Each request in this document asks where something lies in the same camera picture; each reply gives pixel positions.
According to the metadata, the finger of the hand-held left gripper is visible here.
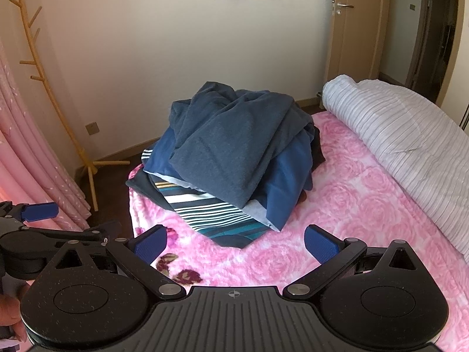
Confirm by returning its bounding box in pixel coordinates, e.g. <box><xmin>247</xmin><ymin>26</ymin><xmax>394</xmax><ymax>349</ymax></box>
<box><xmin>35</xmin><ymin>221</ymin><xmax>123</xmax><ymax>246</ymax></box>
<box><xmin>0</xmin><ymin>201</ymin><xmax>59</xmax><ymax>224</ymax></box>

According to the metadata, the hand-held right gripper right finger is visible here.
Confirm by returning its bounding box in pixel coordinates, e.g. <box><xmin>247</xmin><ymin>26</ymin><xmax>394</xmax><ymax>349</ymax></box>
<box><xmin>283</xmin><ymin>224</ymin><xmax>427</xmax><ymax>299</ymax></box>

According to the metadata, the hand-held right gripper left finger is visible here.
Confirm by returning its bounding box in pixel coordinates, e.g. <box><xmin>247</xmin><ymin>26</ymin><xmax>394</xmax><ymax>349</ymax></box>
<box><xmin>40</xmin><ymin>225</ymin><xmax>186</xmax><ymax>299</ymax></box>

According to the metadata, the dark blue-grey fleece garment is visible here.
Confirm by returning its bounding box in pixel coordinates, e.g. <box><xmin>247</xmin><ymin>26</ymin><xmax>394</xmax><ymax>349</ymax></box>
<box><xmin>170</xmin><ymin>81</ymin><xmax>316</xmax><ymax>207</ymax></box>

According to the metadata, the person's left hand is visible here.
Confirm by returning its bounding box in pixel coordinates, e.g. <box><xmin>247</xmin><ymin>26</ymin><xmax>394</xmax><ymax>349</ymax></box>
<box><xmin>0</xmin><ymin>282</ymin><xmax>29</xmax><ymax>342</ymax></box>

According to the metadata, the pink curtain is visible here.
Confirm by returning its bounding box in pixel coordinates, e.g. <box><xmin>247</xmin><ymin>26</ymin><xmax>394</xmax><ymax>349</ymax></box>
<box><xmin>0</xmin><ymin>40</ymin><xmax>92</xmax><ymax>232</ymax></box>

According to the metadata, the pink floral blanket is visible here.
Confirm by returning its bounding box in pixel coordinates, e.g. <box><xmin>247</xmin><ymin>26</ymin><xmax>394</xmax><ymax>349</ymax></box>
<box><xmin>126</xmin><ymin>112</ymin><xmax>469</xmax><ymax>352</ymax></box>

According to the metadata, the dark navy garment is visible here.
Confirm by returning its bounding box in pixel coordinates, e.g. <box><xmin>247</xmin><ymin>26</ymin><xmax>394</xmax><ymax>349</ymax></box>
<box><xmin>125</xmin><ymin>173</ymin><xmax>166</xmax><ymax>202</ymax></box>

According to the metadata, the blue garment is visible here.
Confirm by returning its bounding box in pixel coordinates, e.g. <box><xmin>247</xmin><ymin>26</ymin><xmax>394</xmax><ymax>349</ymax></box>
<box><xmin>143</xmin><ymin>128</ymin><xmax>313</xmax><ymax>232</ymax></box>

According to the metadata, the striped shirt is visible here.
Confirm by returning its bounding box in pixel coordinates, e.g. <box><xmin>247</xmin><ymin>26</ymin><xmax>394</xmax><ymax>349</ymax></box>
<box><xmin>141</xmin><ymin>150</ymin><xmax>274</xmax><ymax>249</ymax></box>

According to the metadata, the wooden coat rack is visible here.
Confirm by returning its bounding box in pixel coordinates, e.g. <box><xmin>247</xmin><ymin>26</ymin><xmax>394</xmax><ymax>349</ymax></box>
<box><xmin>4</xmin><ymin>0</ymin><xmax>131</xmax><ymax>212</ymax></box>

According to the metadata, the black garment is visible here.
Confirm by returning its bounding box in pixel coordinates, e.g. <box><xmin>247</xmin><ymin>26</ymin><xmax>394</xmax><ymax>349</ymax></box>
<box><xmin>310</xmin><ymin>124</ymin><xmax>327</xmax><ymax>174</ymax></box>

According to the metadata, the white striped duvet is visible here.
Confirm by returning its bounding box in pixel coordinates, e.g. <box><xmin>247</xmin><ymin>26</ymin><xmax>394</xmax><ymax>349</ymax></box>
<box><xmin>322</xmin><ymin>74</ymin><xmax>469</xmax><ymax>260</ymax></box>

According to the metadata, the wooden door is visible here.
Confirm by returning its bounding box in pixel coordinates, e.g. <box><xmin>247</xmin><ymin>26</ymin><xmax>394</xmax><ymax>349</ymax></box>
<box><xmin>324</xmin><ymin>0</ymin><xmax>386</xmax><ymax>89</ymax></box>

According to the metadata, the metal door handle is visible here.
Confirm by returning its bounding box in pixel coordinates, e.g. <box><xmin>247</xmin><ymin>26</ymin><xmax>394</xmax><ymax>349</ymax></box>
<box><xmin>331</xmin><ymin>0</ymin><xmax>354</xmax><ymax>15</ymax></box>

